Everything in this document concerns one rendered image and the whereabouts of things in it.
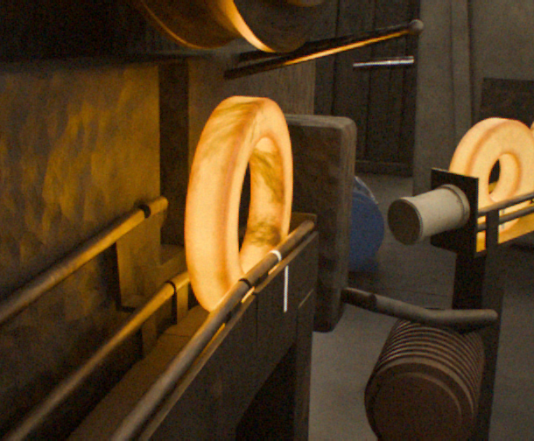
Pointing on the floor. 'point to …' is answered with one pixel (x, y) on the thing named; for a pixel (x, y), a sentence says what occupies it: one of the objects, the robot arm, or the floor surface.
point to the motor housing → (425, 383)
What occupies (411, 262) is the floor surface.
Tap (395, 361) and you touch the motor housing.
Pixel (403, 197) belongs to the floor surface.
